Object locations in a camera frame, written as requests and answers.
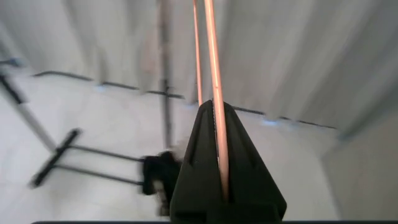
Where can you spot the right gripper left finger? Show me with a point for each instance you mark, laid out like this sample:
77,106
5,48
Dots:
196,186

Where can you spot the pink clothes hanger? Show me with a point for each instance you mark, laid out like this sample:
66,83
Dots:
217,93

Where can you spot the black clothes rack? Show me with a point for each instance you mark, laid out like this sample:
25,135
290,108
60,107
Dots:
55,157

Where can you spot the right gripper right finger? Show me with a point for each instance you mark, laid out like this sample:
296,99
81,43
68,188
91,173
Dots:
255,193

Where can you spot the white curtain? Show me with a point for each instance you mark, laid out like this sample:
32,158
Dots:
280,46

